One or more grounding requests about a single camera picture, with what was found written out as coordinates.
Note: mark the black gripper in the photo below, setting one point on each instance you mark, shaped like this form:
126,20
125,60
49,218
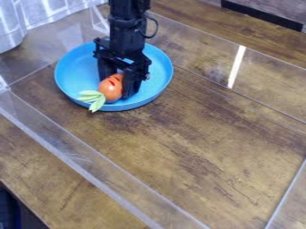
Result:
128,20

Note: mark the orange toy carrot green leaves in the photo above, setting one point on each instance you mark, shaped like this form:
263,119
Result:
109,92

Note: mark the blue round plastic tray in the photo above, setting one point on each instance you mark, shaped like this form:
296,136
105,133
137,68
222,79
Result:
77,75

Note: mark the white grey checked curtain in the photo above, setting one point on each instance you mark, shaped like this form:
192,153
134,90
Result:
23,15

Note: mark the dark wooden furniture edge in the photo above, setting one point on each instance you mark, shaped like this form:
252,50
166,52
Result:
287,23

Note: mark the clear acrylic enclosure wall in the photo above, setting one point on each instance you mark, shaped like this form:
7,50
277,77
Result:
209,158

